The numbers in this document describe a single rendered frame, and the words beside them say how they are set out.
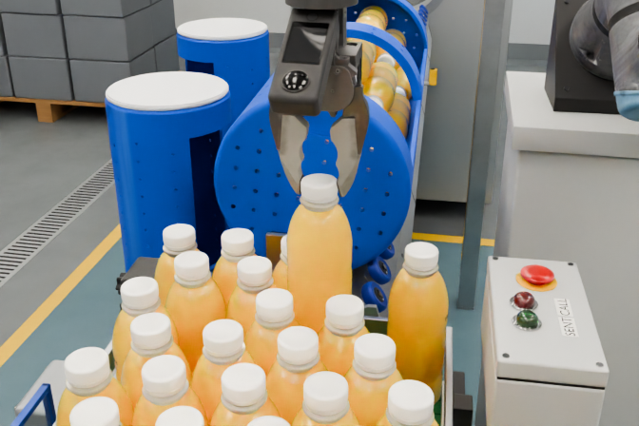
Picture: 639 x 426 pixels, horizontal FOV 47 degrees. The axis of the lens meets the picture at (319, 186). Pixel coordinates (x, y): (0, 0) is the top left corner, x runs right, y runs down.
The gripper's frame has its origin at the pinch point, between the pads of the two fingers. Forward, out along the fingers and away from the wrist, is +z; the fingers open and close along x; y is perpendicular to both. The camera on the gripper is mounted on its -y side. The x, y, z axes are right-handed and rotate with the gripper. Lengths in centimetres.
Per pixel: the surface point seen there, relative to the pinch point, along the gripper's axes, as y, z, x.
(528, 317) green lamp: -6.3, 9.9, -21.8
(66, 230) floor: 199, 121, 148
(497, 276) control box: 3.1, 11.0, -19.5
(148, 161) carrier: 72, 30, 50
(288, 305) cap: -7.6, 10.1, 2.0
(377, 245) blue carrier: 23.8, 19.8, -4.5
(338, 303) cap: -6.6, 10.0, -3.0
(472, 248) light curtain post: 164, 96, -27
